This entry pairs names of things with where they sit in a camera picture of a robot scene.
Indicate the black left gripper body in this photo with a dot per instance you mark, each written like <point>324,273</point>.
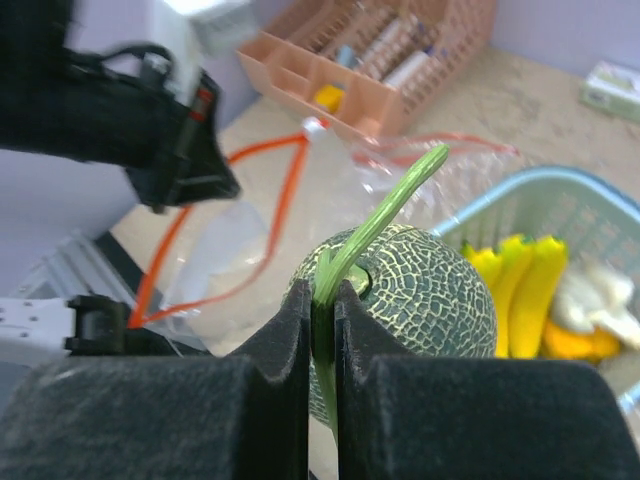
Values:
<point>120,107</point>

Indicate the pink plastic file organizer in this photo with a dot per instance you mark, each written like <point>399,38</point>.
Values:
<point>355,45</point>

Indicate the orange fruit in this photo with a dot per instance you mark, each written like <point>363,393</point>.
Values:
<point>559,343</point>

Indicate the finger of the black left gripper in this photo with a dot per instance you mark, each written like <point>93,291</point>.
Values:
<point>177,180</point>

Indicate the yellow banana bunch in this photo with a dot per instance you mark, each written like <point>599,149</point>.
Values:
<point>522,274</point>

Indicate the small green white box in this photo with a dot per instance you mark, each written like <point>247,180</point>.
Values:
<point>613,89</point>

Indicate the green netted melon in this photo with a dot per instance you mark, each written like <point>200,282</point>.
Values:
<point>419,289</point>

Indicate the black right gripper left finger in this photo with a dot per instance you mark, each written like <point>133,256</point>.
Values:
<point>241,416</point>

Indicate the white bottle in organizer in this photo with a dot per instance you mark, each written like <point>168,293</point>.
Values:
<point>406,68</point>

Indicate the yellow block in organizer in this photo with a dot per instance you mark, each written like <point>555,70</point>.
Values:
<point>329,98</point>

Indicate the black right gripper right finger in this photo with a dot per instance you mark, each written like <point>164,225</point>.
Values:
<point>401,416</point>

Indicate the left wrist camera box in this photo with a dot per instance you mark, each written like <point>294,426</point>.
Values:
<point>194,31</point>

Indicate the clear zip bag orange zipper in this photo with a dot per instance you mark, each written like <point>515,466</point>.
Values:
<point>219,263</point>

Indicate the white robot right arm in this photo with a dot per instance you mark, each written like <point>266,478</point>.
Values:
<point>35,332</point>

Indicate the light blue plastic basket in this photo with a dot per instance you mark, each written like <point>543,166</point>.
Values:
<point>596,221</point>

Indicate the white garlic bulbs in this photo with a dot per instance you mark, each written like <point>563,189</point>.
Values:
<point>592,295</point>

